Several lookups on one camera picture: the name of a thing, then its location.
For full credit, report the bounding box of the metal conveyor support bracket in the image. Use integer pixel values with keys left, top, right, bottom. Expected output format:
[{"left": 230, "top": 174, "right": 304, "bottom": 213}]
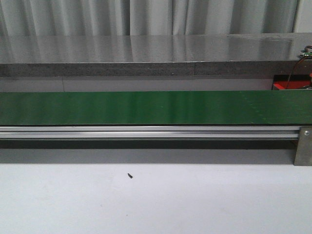
[{"left": 294, "top": 126, "right": 312, "bottom": 166}]

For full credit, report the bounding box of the green conveyor belt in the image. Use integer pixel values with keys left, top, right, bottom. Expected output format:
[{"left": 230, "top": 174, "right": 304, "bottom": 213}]
[{"left": 0, "top": 90, "right": 312, "bottom": 125}]

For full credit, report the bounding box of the red orange wire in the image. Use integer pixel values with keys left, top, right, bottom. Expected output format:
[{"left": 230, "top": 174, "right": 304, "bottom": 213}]
[{"left": 287, "top": 58, "right": 305, "bottom": 90}]

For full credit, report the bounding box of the red bin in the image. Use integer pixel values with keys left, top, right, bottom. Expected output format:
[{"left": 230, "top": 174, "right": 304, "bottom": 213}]
[{"left": 272, "top": 75, "right": 311, "bottom": 90}]

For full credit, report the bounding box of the grey curtain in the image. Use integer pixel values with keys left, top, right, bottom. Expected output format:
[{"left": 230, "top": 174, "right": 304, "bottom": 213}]
[{"left": 0, "top": 0, "right": 312, "bottom": 36}]

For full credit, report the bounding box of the grey stone shelf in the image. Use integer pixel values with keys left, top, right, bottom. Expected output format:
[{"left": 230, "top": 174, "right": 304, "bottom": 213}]
[{"left": 0, "top": 33, "right": 312, "bottom": 77}]

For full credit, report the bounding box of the small green circuit board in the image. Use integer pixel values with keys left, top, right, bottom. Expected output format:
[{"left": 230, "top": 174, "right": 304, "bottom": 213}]
[{"left": 298, "top": 45, "right": 312, "bottom": 59}]

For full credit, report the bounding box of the aluminium conveyor rail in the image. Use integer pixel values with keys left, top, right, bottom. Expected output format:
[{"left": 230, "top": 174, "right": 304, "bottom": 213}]
[{"left": 0, "top": 126, "right": 300, "bottom": 139}]

